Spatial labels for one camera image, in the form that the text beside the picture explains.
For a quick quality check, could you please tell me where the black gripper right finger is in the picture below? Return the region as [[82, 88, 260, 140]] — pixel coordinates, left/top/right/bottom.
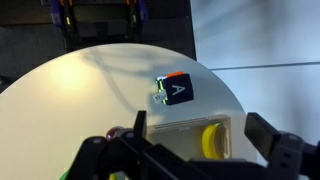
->
[[244, 112, 281, 160]]

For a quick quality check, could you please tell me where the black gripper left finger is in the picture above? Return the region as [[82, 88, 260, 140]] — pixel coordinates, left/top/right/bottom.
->
[[133, 110, 147, 138]]

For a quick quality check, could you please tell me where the dark red plum toy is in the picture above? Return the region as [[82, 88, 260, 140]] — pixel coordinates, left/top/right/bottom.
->
[[106, 126, 124, 141]]

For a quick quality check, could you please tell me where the yellow banana toy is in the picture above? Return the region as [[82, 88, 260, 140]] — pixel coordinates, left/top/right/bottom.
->
[[201, 123, 222, 159]]

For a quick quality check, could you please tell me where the green bowl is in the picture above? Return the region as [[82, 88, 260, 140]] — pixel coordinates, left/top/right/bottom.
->
[[59, 168, 79, 180]]

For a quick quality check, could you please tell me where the soft cube with letter A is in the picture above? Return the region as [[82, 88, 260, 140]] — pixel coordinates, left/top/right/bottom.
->
[[153, 71, 194, 106]]

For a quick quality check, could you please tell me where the blue clamp right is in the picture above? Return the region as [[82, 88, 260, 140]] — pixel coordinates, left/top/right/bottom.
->
[[125, 0, 149, 28]]

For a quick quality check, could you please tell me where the blue clamp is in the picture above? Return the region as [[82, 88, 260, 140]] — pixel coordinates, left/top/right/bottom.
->
[[50, 0, 77, 32], [125, 0, 149, 28]]

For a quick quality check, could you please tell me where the blue clamp left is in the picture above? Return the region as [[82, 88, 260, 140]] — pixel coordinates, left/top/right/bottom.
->
[[50, 0, 77, 32]]

